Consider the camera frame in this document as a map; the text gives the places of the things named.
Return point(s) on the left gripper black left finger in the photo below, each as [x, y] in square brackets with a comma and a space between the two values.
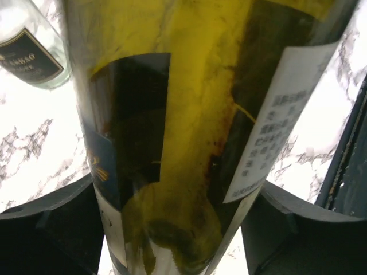
[59, 233]

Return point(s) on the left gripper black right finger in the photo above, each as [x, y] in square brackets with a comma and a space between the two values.
[284, 234]

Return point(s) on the dark green wine bottle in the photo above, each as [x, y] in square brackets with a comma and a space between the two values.
[185, 106]

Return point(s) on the clear glass bottle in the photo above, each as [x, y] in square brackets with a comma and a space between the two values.
[31, 48]

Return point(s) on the black mounting rail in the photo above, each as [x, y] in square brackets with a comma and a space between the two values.
[344, 187]

